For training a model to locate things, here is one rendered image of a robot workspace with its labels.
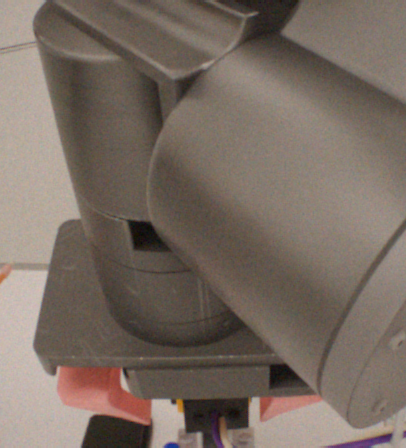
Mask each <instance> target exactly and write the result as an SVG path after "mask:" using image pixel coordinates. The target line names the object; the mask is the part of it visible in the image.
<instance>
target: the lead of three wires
mask: <svg viewBox="0 0 406 448"><path fill-rule="evenodd" d="M209 420H210V423H211V426H212V435H213V439H214V441H215V443H216V445H217V446H218V448H239V447H237V446H235V445H233V444H232V443H231V442H230V440H229V438H228V434H227V430H226V423H225V420H224V417H223V415H222V417H219V418H218V412H216V411H214V412H212V414H211V416H210V417H209ZM393 431H394V424H392V425H390V426H387V427H383V428H379V429H375V430H372V431H369V432H366V433H363V434H361V435H358V436H356V437H353V438H351V439H349V440H346V441H345V442H343V443H338V444H335V445H331V446H325V447H319V448H371V447H373V446H375V445H379V444H385V443H390V439H391V436H392V433H393ZM403 438H406V422H405V426H404V430H403V436H402V439H403Z"/></svg>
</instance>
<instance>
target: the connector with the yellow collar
mask: <svg viewBox="0 0 406 448"><path fill-rule="evenodd" d="M182 408H183V410H184V419H185V431H186V433H195V432H212V426H211V423H210V420H209V417H210V416H211V414H212V412H214V411H216V412H218V418H219V417H222V415H223V417H224V420H225V423H226V430H234V429H240V428H248V427H249V398H230V399H182Z"/></svg>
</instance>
